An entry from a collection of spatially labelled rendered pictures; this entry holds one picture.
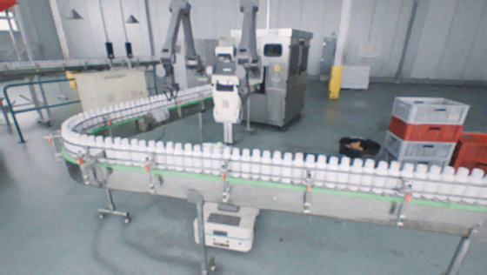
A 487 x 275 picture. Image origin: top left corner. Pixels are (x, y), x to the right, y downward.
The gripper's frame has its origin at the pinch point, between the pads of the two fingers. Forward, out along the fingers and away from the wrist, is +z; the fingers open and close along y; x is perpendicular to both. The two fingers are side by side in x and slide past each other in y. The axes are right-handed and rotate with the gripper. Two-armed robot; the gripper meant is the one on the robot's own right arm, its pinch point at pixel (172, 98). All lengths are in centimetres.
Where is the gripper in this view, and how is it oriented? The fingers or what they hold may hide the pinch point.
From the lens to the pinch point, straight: 153.5
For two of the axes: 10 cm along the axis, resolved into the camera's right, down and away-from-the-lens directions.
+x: 9.8, 0.8, -1.7
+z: -0.1, 9.3, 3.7
